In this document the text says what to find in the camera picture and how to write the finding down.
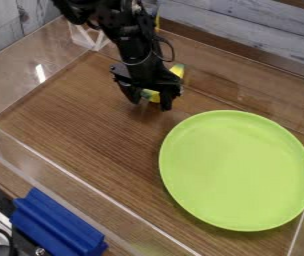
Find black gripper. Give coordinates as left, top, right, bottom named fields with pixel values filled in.
left=109, top=63, right=181, bottom=111

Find yellow toy banana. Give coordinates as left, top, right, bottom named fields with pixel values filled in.
left=141, top=64, right=185, bottom=104

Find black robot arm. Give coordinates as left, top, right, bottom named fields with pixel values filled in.
left=51, top=0, right=181, bottom=111

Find green plastic plate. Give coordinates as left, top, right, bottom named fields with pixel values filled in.
left=158, top=110, right=304, bottom=232

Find yellow labelled tin can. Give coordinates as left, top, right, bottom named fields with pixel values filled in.
left=154, top=13, right=159, bottom=33

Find blue plastic clamp block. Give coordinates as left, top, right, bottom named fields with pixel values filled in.
left=10, top=188, right=107, bottom=256

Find clear acrylic wall panels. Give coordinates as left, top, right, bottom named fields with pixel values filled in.
left=0, top=19, right=304, bottom=256

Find clear acrylic corner bracket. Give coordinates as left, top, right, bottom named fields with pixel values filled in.
left=67, top=23, right=110, bottom=52

